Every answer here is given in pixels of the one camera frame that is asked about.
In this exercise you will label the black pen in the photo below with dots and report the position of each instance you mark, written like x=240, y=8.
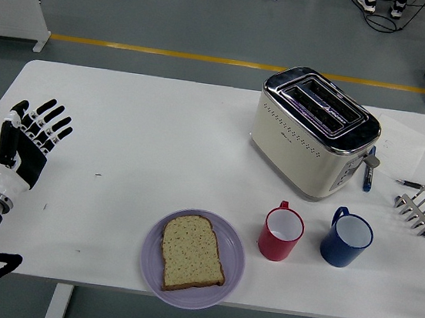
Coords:
x=415, y=185

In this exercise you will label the red enamel mug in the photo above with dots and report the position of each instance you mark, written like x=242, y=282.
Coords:
x=275, y=250

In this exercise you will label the white paper sheet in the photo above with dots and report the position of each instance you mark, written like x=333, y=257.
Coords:
x=403, y=151

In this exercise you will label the metal toast rack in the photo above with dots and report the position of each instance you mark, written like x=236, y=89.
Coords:
x=420, y=221

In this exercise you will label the purple plate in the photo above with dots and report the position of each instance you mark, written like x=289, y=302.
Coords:
x=232, y=254

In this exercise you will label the white table leg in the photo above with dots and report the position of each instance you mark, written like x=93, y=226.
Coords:
x=56, y=306

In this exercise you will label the cream toaster with chrome lid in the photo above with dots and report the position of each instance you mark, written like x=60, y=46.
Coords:
x=294, y=153

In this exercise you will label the blue marker pen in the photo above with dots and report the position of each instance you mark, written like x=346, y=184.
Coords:
x=367, y=178

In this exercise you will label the bread slice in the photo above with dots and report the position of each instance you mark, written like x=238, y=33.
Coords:
x=189, y=253

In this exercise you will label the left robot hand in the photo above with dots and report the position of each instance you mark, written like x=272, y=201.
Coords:
x=26, y=159

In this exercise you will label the person in dark shoes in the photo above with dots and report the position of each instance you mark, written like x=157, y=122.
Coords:
x=367, y=1

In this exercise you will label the blue enamel mug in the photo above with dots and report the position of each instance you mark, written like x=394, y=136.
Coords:
x=336, y=253

